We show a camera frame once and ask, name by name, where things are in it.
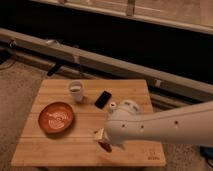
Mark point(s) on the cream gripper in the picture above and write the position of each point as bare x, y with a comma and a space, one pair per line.
99, 135

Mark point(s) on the orange ceramic bowl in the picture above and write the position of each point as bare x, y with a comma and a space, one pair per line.
55, 117

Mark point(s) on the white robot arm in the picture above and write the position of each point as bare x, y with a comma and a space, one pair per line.
187, 125

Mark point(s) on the white patterned ceramic bottle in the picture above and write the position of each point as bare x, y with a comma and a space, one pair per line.
112, 106

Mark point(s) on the wooden table board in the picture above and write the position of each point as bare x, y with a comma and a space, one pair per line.
76, 147

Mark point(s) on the black smartphone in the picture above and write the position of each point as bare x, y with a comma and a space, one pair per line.
103, 99

